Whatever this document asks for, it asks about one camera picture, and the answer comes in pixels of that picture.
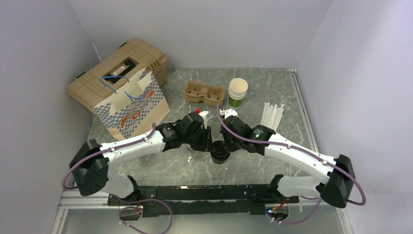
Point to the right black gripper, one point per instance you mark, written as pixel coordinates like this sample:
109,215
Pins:
230,148

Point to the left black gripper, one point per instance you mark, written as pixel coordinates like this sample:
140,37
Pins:
207,145

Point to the blue checkered paper bag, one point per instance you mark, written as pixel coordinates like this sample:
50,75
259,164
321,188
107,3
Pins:
133,108

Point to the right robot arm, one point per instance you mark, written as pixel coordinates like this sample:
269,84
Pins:
330,179

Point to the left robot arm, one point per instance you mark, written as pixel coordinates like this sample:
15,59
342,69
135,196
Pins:
92,164

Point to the bundle of white straws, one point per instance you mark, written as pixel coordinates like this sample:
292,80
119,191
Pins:
272,115

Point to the brown cardboard cup carrier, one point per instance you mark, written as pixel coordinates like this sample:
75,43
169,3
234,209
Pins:
211,95

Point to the stack of paper cups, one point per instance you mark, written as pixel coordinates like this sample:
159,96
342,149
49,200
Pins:
237,90

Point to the tan plastic toolbox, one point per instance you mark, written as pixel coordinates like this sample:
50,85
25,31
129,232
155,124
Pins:
93,86

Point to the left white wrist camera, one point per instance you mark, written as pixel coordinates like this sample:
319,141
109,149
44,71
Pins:
204,114

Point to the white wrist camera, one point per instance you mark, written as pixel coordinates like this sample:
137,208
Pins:
227,113
204,114

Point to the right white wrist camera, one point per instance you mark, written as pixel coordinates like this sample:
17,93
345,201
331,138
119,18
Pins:
227,113

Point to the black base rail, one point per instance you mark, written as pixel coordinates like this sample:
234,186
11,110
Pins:
253,199

